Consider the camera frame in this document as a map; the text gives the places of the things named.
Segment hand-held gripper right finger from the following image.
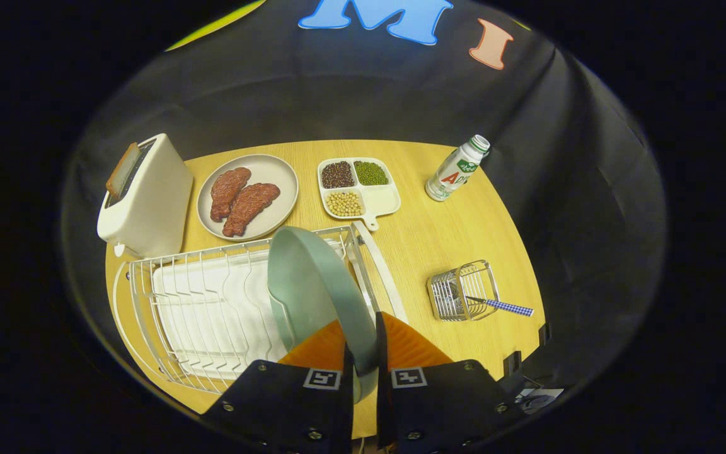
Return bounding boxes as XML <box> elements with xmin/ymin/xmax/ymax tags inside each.
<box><xmin>376</xmin><ymin>311</ymin><xmax>527</xmax><ymax>451</ymax></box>

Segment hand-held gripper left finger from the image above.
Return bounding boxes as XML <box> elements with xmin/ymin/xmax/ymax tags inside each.
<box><xmin>199</xmin><ymin>318</ymin><xmax>355</xmax><ymax>451</ymax></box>

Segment metal wire basket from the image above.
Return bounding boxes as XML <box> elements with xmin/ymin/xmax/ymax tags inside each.
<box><xmin>427</xmin><ymin>260</ymin><xmax>501</xmax><ymax>322</ymax></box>

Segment pale green plate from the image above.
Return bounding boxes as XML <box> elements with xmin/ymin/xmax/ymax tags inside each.
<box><xmin>267</xmin><ymin>226</ymin><xmax>379</xmax><ymax>404</ymax></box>

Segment white wire dish rack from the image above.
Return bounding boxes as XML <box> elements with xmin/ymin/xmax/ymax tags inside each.
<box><xmin>113</xmin><ymin>221</ymin><xmax>409</xmax><ymax>395</ymax></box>

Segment blue checked handle spoon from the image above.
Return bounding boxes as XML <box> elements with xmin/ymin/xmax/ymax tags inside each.
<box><xmin>451</xmin><ymin>295</ymin><xmax>535</xmax><ymax>317</ymax></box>

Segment beige round plate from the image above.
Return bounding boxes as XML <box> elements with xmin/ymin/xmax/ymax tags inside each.
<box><xmin>197</xmin><ymin>154</ymin><xmax>299</xmax><ymax>242</ymax></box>

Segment white ribbed drip tray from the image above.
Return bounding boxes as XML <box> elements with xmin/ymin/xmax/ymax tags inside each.
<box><xmin>152</xmin><ymin>249</ymin><xmax>291</xmax><ymax>379</ymax></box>

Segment yellow soybeans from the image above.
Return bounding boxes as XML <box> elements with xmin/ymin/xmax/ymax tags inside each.
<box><xmin>326</xmin><ymin>191</ymin><xmax>364</xmax><ymax>218</ymax></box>

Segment white divided tray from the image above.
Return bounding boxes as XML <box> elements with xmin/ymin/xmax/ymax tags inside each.
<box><xmin>317</xmin><ymin>157</ymin><xmax>401</xmax><ymax>232</ymax></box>

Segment green beans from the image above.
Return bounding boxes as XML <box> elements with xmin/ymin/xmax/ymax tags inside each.
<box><xmin>355</xmin><ymin>161</ymin><xmax>389</xmax><ymax>186</ymax></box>

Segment dark red beans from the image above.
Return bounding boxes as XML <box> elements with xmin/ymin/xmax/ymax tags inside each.
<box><xmin>321</xmin><ymin>161</ymin><xmax>355</xmax><ymax>189</ymax></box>

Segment white drink bottle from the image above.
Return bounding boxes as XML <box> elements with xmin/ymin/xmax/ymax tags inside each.
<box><xmin>425</xmin><ymin>134</ymin><xmax>491</xmax><ymax>202</ymax></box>

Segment white toaster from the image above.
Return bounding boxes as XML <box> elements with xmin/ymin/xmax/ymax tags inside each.
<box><xmin>96</xmin><ymin>132</ymin><xmax>194</xmax><ymax>259</ymax></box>

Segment black backdrop cloth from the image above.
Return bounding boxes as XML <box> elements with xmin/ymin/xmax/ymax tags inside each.
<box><xmin>60</xmin><ymin>0</ymin><xmax>669</xmax><ymax>417</ymax></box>

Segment brown bread slice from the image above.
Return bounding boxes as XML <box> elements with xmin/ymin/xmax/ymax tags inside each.
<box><xmin>106</xmin><ymin>143</ymin><xmax>142</xmax><ymax>197</ymax></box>

